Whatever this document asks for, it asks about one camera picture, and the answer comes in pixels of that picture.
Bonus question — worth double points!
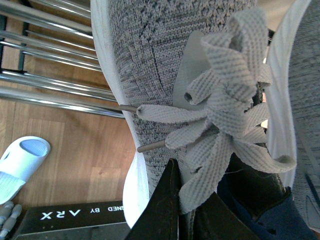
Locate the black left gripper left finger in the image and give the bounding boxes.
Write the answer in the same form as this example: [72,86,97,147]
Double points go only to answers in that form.
[125,158,181,240]

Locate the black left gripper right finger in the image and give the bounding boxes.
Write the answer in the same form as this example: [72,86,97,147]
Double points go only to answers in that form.
[193,193,259,240]

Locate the grey knit sneaker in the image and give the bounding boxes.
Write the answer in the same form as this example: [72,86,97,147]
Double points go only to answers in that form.
[91,0,296,239]
[266,0,320,231]

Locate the light blue slipper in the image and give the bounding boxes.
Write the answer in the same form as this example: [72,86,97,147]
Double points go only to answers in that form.
[0,136,51,204]

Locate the black metal shoe rack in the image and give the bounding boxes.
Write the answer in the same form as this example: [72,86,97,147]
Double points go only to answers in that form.
[0,0,124,125]

